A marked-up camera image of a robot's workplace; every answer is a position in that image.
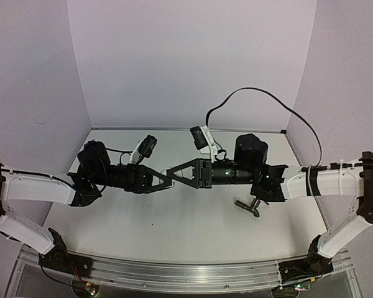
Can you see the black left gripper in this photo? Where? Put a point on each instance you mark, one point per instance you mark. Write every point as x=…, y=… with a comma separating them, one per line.
x=150, y=187

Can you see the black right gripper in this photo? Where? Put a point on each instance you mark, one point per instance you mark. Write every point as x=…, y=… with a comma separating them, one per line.
x=196, y=164

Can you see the white PVC elbow fitting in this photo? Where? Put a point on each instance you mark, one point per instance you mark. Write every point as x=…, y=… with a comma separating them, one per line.
x=164, y=172

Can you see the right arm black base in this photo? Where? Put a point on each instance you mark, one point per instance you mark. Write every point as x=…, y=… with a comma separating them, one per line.
x=311, y=266

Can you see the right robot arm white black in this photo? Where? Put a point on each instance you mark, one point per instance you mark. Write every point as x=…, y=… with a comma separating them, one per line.
x=283, y=182

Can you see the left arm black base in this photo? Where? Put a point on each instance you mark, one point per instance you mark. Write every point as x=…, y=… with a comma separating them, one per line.
x=60, y=259

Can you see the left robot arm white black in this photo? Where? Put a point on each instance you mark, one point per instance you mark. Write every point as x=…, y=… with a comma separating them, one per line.
x=17, y=185

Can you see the left circuit board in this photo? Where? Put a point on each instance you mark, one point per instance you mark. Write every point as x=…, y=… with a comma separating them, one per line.
x=84, y=289

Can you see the circuit board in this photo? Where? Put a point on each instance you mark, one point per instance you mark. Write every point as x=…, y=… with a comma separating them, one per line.
x=84, y=289
x=302, y=286

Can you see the right circuit board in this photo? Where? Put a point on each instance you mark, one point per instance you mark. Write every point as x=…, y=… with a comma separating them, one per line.
x=302, y=286

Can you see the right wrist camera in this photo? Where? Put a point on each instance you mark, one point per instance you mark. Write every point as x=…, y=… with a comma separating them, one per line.
x=204, y=141

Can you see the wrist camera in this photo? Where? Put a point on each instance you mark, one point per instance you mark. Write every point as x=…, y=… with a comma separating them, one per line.
x=143, y=150
x=204, y=141

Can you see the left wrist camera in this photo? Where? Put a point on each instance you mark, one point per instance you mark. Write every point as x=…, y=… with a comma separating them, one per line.
x=143, y=150

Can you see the aluminium front rail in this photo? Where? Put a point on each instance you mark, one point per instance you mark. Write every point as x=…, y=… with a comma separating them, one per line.
x=186, y=278

